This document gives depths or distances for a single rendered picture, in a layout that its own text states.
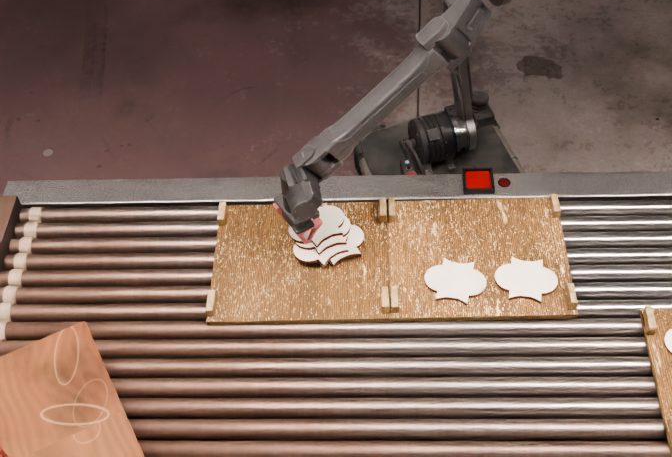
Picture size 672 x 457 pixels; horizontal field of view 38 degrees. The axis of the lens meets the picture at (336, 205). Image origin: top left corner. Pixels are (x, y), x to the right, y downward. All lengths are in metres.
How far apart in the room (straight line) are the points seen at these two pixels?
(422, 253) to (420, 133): 1.09
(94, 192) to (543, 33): 2.45
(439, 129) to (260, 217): 1.12
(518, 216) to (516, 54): 2.00
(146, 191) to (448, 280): 0.81
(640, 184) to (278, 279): 0.93
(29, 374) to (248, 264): 0.55
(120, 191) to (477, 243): 0.91
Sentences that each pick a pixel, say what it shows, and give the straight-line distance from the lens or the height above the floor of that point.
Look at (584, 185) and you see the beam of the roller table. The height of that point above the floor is 0.92.
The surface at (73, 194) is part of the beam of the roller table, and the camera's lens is 2.57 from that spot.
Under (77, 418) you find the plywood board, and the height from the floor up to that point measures 1.04.
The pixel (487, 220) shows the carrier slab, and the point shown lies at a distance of 2.35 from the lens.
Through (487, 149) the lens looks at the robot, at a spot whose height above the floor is 0.24.
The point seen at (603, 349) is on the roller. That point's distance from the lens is 2.19.
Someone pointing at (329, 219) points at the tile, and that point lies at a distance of 2.28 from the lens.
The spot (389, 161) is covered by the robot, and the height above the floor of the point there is 0.24.
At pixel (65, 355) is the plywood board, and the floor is 1.04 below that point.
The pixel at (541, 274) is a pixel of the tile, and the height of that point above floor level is 0.95.
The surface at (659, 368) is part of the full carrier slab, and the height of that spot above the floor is 0.94.
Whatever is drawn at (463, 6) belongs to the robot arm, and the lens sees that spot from 2.03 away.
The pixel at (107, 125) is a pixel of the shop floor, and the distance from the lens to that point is 4.13.
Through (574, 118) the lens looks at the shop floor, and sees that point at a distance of 4.02.
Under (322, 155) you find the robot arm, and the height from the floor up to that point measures 1.24.
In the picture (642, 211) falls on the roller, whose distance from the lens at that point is 2.46.
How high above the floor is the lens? 2.70
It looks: 48 degrees down
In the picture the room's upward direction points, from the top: 5 degrees counter-clockwise
